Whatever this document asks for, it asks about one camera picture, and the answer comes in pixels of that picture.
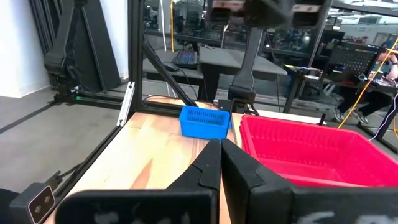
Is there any white cable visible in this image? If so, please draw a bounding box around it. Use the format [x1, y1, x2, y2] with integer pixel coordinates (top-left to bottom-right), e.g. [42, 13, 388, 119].
[369, 92, 398, 141]

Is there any black aluminium frame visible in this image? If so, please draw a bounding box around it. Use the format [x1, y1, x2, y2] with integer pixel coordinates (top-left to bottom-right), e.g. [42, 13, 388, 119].
[46, 0, 218, 200]

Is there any red plastic basket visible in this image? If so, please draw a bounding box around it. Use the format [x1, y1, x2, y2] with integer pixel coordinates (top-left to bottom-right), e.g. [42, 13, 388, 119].
[239, 114, 398, 188]

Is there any backlit keyboard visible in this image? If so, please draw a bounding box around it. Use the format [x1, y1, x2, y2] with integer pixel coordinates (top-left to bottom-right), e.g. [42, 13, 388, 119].
[171, 49, 199, 70]

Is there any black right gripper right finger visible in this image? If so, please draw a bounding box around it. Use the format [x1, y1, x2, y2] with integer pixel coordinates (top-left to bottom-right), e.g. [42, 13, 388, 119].
[221, 138, 398, 224]

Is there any black perforated panel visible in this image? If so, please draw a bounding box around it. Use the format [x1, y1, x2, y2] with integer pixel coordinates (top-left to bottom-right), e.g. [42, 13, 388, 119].
[328, 45, 379, 82]

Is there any grey depth camera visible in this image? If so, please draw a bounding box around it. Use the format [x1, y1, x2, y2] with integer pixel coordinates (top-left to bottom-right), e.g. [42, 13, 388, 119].
[9, 182, 58, 224]

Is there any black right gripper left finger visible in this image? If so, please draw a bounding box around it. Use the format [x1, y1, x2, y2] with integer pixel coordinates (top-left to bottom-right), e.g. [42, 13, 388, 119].
[55, 138, 223, 224]

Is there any dark computer mouse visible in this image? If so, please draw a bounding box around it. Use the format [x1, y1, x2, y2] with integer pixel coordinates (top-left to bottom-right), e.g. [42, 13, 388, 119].
[162, 61, 181, 73]

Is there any person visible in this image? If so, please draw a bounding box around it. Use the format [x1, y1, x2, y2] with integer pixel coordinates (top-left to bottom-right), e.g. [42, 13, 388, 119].
[333, 39, 398, 126]

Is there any silver metal bracket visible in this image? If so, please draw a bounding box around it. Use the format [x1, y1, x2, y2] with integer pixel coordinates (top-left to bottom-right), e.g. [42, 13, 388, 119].
[116, 81, 136, 128]

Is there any blue plastic basket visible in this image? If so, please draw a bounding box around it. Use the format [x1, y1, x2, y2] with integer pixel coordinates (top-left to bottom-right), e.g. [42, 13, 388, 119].
[178, 105, 233, 141]

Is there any yellow cable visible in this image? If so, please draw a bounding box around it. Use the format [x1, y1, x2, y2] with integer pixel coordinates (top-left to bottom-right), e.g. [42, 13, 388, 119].
[337, 36, 398, 129]

